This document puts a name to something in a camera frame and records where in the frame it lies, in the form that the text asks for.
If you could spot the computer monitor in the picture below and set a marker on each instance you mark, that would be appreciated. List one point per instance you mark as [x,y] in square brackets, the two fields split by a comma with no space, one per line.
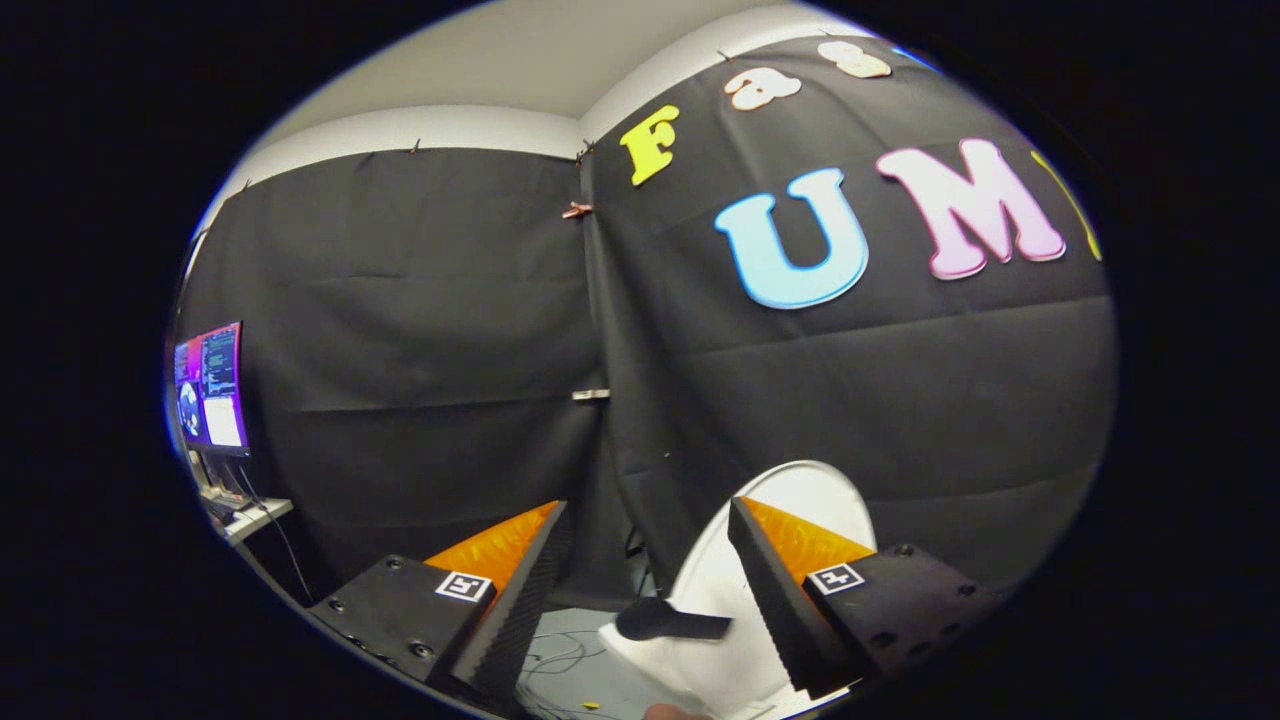
[215,390]

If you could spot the silver cloth clip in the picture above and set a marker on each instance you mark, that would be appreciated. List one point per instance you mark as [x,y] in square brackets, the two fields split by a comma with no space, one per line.
[590,394]

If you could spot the white toilet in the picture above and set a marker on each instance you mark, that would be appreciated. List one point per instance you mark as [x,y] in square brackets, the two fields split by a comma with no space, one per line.
[720,670]

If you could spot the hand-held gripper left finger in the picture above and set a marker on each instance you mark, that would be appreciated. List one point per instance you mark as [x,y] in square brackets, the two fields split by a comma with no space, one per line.
[520,610]

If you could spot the white desk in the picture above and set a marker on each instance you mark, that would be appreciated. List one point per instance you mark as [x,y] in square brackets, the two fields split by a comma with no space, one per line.
[255,518]

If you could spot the copper cloth clip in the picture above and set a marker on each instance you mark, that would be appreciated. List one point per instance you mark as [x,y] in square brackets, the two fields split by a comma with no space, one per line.
[576,210]

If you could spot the white toilet lid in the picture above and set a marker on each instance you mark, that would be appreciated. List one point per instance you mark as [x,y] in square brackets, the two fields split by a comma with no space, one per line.
[800,490]

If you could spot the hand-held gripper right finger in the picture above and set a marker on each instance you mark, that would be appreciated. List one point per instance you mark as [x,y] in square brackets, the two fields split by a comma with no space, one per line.
[780,610]

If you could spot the black backdrop cloth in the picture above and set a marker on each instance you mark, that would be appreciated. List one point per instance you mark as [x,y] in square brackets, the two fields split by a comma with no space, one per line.
[400,300]

